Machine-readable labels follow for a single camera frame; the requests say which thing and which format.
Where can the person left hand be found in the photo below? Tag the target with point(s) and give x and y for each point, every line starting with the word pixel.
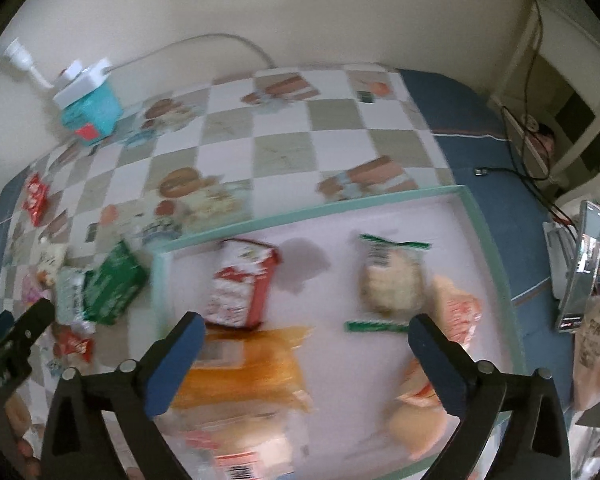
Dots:
pixel 19 419

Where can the clear bag steamed bun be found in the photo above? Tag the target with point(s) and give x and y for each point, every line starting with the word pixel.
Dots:
pixel 456 312

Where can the white power strip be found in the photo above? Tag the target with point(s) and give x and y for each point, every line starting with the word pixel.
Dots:
pixel 87 80

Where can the brown white milk biscuit pack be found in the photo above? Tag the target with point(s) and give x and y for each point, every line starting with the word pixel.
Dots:
pixel 240 284

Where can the pink swiss roll pack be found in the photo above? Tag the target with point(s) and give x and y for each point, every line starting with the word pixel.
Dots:
pixel 32 290

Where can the teal toy box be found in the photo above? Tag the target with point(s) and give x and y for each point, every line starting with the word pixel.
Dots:
pixel 93 117

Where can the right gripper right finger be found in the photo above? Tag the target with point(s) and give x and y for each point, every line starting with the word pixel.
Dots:
pixel 535 443

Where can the small red candy pack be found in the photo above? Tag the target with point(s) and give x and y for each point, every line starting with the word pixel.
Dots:
pixel 69 344

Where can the large red snack pack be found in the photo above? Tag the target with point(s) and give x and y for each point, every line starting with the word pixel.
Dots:
pixel 35 198

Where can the white snack pack black script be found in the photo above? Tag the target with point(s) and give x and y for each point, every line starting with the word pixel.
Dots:
pixel 52 258

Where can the printed plastic bag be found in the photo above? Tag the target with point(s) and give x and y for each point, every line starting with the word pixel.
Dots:
pixel 586 361

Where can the green rimmed tray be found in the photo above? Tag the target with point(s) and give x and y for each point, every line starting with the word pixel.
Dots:
pixel 352 378

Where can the orange snack bag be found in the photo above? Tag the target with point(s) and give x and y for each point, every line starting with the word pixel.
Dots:
pixel 240 367

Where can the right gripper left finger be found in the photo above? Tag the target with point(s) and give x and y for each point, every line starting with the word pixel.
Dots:
pixel 76 441

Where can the smartphone on stand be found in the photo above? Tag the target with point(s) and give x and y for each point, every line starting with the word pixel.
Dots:
pixel 583 270

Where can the white shelf furniture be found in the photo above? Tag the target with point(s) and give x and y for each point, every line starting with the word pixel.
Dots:
pixel 549 94

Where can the green snack pack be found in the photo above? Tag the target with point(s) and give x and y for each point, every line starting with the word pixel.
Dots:
pixel 110 289

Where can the clear green cracker pack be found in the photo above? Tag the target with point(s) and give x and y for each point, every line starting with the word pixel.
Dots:
pixel 392 285

